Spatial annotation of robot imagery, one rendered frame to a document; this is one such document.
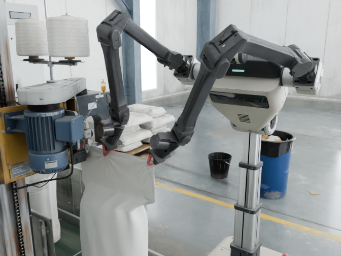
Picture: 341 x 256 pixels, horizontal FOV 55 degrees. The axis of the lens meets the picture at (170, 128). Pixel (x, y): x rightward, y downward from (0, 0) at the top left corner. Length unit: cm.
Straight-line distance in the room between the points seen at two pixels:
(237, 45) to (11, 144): 97
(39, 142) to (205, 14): 914
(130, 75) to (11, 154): 629
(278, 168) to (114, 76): 248
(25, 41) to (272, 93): 110
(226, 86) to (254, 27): 824
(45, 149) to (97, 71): 583
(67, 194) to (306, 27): 785
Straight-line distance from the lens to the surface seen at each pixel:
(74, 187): 250
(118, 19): 133
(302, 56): 132
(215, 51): 106
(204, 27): 1020
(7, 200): 161
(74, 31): 138
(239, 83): 156
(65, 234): 235
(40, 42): 161
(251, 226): 196
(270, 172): 355
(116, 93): 144
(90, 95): 168
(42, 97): 128
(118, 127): 151
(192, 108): 119
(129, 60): 763
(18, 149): 150
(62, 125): 130
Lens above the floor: 158
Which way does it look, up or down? 14 degrees down
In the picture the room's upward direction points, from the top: straight up
